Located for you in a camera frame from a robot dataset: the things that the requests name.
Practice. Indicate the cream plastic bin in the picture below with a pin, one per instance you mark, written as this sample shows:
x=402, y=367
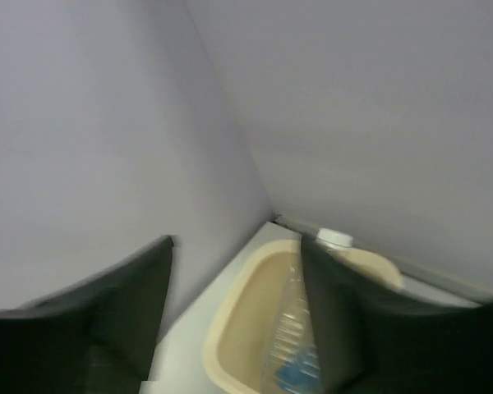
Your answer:
x=234, y=353

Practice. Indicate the tall blue cap bottle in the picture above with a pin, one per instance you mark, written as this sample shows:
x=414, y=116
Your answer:
x=301, y=374

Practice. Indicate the large clear square bottle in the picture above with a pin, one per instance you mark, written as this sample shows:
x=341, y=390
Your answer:
x=292, y=332

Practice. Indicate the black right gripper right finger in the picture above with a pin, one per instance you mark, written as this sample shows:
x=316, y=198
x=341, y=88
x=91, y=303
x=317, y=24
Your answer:
x=372, y=339

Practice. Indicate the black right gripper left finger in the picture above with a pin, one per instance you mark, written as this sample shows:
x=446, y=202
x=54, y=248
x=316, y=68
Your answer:
x=98, y=336

